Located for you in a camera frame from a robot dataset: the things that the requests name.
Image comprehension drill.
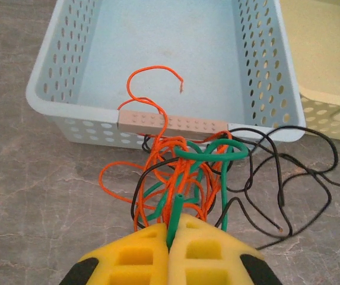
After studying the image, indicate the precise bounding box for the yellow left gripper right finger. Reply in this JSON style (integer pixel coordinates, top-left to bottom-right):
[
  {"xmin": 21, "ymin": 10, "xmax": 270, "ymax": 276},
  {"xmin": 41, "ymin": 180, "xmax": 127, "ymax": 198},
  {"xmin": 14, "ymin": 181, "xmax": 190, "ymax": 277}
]
[{"xmin": 168, "ymin": 214, "xmax": 282, "ymax": 285}]

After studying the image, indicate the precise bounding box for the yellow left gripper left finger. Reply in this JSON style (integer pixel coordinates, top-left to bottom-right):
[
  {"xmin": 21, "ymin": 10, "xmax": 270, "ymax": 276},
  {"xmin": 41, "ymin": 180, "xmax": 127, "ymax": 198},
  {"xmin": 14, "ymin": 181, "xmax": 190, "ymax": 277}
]
[{"xmin": 59, "ymin": 223, "xmax": 170, "ymax": 285}]

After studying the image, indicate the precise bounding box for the thick green cable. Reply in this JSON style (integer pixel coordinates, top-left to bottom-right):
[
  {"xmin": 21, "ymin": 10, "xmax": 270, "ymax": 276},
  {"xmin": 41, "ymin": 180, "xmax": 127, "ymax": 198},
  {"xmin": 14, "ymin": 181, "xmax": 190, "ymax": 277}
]
[{"xmin": 166, "ymin": 138, "xmax": 250, "ymax": 250}]

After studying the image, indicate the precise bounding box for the thin orange cable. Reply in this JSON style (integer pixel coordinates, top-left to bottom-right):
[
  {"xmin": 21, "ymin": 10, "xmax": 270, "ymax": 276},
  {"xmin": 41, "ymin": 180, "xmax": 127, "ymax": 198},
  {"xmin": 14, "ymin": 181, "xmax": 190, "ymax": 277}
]
[{"xmin": 117, "ymin": 65, "xmax": 234, "ymax": 229}]

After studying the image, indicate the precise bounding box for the thin black cable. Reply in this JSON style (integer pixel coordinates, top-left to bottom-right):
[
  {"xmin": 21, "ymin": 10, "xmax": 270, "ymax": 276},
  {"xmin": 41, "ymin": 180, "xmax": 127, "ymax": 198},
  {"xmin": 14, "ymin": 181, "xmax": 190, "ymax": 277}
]
[{"xmin": 215, "ymin": 126, "xmax": 340, "ymax": 251}]

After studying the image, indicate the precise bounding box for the blue perforated plastic basket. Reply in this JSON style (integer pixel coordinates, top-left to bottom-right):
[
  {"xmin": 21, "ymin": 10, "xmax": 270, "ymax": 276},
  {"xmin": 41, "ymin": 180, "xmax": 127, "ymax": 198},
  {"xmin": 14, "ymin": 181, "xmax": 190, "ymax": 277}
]
[{"xmin": 26, "ymin": 0, "xmax": 307, "ymax": 151}]

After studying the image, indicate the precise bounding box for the pale green perforated plastic basket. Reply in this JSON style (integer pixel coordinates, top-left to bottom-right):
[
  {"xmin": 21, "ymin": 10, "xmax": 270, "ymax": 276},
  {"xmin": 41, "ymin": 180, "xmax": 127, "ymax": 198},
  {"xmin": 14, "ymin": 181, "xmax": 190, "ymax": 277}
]
[{"xmin": 279, "ymin": 0, "xmax": 340, "ymax": 143}]

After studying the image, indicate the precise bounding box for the thin green cable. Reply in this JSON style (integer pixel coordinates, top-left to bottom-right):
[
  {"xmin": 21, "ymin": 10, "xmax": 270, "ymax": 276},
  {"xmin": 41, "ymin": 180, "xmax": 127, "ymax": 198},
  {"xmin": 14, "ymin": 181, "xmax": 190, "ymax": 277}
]
[{"xmin": 134, "ymin": 141, "xmax": 233, "ymax": 229}]

